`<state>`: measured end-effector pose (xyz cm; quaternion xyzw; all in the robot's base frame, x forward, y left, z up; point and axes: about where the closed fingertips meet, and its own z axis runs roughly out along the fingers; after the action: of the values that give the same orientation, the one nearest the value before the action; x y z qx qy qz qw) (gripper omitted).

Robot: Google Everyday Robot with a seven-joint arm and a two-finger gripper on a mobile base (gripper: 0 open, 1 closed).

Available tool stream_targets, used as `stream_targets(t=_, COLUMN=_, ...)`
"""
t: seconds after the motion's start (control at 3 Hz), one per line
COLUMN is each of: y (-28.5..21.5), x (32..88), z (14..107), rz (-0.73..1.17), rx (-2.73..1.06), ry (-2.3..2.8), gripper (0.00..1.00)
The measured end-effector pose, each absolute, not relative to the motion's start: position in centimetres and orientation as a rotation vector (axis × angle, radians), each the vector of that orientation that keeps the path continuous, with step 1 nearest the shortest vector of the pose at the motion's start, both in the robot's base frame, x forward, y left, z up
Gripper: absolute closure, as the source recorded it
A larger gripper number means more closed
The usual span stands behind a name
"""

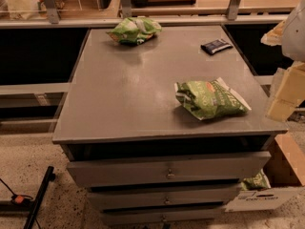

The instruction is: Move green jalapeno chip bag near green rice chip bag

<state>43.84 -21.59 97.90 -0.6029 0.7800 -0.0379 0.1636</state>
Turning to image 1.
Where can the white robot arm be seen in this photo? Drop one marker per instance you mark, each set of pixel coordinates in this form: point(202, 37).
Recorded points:
point(290, 36)

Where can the top grey drawer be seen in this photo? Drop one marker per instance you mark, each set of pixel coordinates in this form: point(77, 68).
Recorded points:
point(166, 169)

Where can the black metal stand leg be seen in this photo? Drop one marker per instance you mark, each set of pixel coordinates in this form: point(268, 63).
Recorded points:
point(34, 209)

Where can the bottom grey drawer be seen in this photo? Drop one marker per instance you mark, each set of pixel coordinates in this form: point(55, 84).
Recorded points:
point(161, 215)

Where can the green jalapeno chip bag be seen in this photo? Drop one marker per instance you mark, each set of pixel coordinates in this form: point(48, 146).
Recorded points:
point(210, 99)

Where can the grey drawer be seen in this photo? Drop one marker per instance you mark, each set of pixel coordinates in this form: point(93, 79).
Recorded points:
point(161, 215)
point(164, 196)
point(166, 169)

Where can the dark blue snack packet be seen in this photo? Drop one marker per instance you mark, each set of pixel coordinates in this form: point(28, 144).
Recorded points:
point(216, 46)

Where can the cardboard box on floor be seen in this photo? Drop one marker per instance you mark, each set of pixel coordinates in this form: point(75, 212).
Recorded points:
point(285, 172)

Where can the grey drawer cabinet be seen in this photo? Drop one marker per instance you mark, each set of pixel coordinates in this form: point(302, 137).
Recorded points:
point(121, 104)

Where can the orange cable clip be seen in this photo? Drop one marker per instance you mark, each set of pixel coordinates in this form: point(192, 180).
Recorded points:
point(17, 199)

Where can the green rice chip bag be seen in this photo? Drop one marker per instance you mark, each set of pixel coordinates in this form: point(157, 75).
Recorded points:
point(134, 30)

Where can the middle grey drawer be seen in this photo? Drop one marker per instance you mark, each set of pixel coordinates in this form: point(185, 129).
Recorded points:
point(164, 196)

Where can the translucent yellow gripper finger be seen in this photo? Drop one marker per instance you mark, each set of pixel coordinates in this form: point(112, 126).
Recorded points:
point(274, 36)
point(287, 92)

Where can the green bag in box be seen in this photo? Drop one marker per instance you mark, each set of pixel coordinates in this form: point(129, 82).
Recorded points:
point(259, 182)

